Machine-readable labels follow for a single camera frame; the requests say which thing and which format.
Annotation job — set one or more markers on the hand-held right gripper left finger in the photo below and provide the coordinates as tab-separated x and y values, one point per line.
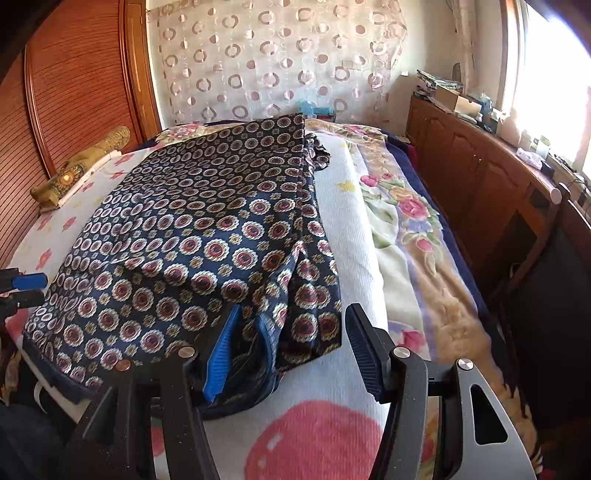
221	364

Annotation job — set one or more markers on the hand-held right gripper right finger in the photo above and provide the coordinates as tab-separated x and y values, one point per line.
364	355

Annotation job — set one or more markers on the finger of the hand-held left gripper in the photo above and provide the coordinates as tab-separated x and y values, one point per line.
23	300
30	281

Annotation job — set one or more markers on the navy floral print garment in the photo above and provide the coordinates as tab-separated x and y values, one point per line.
184	221

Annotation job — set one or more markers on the white blanket with pink print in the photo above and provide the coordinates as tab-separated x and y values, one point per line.
351	240

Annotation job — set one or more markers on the gold patterned pillow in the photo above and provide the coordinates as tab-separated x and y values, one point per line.
78	168

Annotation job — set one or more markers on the floral blanket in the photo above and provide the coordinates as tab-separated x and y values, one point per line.
415	230

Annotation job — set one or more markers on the wooden headboard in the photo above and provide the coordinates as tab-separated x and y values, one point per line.
69	92

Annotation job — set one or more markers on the wooden cabinet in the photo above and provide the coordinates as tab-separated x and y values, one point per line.
471	170

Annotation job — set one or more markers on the teal plastic object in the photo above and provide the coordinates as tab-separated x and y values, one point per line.
317	110

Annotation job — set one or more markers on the white tissue pack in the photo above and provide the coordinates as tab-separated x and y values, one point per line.
527	155

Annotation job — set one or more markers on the cardboard box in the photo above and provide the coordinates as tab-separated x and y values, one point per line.
455	101

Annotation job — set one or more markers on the stack of books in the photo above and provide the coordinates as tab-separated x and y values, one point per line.
438	81

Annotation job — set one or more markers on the sheer curtain with circles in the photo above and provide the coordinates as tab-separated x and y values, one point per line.
277	55

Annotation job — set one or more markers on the bright window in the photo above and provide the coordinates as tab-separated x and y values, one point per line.
554	69

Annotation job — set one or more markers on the dark chair with wooden frame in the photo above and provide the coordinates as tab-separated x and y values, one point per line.
563	300

